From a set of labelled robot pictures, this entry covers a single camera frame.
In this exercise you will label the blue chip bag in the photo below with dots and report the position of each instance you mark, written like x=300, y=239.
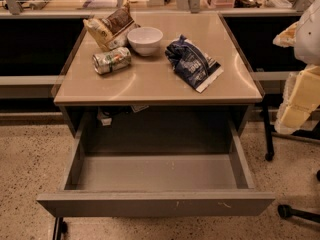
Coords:
x=195, y=67

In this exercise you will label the beige topped drawer cabinet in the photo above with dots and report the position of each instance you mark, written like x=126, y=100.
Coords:
x=151, y=80

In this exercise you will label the brown and yellow snack bag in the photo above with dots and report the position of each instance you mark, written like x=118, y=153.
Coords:
x=111, y=32

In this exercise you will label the black chair base leg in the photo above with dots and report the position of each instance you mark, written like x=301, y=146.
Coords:
x=286, y=211

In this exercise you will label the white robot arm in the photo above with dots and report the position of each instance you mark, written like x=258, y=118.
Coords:
x=307, y=46

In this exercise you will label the white ceramic bowl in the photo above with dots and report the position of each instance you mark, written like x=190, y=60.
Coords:
x=145, y=40

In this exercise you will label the black stand leg with caster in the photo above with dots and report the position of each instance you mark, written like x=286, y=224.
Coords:
x=268, y=135

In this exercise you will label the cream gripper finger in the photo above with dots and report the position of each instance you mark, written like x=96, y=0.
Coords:
x=287, y=38
x=301, y=96

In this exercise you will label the crushed green soda can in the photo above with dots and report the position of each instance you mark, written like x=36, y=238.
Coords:
x=108, y=62

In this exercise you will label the open grey top drawer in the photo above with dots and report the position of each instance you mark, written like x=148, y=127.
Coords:
x=148, y=166

